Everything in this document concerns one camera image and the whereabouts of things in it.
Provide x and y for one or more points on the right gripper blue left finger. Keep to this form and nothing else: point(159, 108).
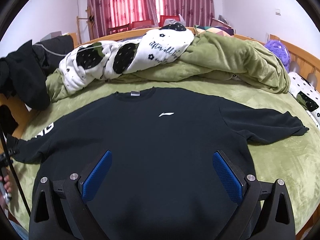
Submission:
point(93, 175)

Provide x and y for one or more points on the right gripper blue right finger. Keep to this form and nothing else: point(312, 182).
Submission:
point(231, 177)

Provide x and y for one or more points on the black sweatshirt with white logo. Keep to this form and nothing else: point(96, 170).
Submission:
point(162, 184)

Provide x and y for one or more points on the person's left hand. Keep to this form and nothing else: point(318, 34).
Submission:
point(6, 187)

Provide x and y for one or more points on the black jacket on footboard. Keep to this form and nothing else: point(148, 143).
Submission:
point(24, 71)

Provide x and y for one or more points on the white patterned pillow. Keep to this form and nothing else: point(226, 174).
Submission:
point(306, 95)

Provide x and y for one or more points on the wooden coat rack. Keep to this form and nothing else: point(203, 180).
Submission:
point(85, 26)

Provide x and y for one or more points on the purple plush toy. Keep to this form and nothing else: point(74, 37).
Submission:
point(279, 49)

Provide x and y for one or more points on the green and white patterned quilt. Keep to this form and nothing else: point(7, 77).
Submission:
point(171, 53)

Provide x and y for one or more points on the red striped curtain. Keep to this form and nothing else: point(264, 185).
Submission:
point(114, 13)

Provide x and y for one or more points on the red chair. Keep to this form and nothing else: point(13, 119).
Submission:
point(165, 20)

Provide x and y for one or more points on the wall light switch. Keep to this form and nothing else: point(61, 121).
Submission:
point(277, 12)

